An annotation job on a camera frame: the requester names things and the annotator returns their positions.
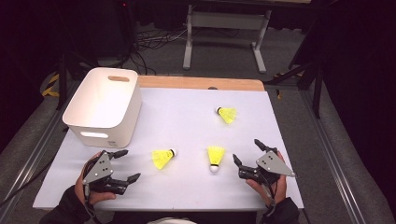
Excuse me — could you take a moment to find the white plastic storage bin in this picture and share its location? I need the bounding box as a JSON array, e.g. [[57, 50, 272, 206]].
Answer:
[[62, 67, 143, 149]]

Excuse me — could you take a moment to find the yellow black striped tape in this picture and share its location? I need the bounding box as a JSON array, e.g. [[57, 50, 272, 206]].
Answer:
[[41, 73, 61, 98]]

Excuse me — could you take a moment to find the yellow shuttlecock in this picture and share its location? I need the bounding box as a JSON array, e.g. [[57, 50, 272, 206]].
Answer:
[[206, 146, 226, 174], [215, 106, 238, 125], [151, 147, 177, 171]]

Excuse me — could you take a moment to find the person's right hand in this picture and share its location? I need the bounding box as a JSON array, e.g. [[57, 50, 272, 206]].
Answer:
[[246, 150, 288, 206]]

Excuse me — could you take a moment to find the wooden table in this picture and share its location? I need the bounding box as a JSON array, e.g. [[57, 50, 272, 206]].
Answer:
[[136, 75, 265, 92]]

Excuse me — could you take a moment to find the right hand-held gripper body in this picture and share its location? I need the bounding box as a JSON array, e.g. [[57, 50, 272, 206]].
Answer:
[[238, 146, 296, 187]]

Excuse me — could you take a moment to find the white table mat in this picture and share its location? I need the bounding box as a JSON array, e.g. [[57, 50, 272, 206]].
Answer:
[[32, 87, 304, 213]]

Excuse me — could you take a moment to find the black floor cable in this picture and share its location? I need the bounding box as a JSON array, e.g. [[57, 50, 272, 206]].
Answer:
[[0, 158, 55, 208]]

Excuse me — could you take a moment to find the aluminium floor rail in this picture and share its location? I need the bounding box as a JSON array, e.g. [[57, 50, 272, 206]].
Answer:
[[0, 81, 78, 224], [300, 90, 368, 224]]

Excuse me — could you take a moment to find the tangle of black floor cables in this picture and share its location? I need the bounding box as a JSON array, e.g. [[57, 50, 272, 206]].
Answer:
[[125, 27, 188, 76]]

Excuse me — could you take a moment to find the right hand-held gripper cable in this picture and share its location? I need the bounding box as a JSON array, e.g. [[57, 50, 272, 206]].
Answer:
[[261, 178, 278, 218]]

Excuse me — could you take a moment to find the hand-held gripper cable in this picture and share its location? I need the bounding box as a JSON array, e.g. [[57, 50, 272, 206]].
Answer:
[[82, 183, 101, 224], [261, 178, 278, 218]]

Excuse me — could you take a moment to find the person's left hand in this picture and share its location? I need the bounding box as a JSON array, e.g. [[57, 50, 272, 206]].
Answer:
[[74, 151, 117, 205]]

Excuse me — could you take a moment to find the grey metal table frame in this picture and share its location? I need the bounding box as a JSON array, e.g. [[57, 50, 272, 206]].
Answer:
[[182, 4, 273, 75]]

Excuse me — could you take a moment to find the white rounded object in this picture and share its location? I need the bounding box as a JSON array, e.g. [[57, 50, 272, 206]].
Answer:
[[146, 217, 198, 224]]

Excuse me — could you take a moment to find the left hand-held gripper cable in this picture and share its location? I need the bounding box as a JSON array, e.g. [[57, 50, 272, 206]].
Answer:
[[82, 183, 101, 224]]

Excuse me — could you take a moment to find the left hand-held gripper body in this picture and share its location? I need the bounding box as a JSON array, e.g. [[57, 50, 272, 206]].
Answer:
[[81, 149, 129, 196]]

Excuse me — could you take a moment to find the black metal stand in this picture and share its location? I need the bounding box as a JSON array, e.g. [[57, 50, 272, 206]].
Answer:
[[264, 55, 325, 119]]

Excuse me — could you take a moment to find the black device with red light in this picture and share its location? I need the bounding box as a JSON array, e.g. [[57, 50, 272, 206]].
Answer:
[[115, 0, 139, 50]]

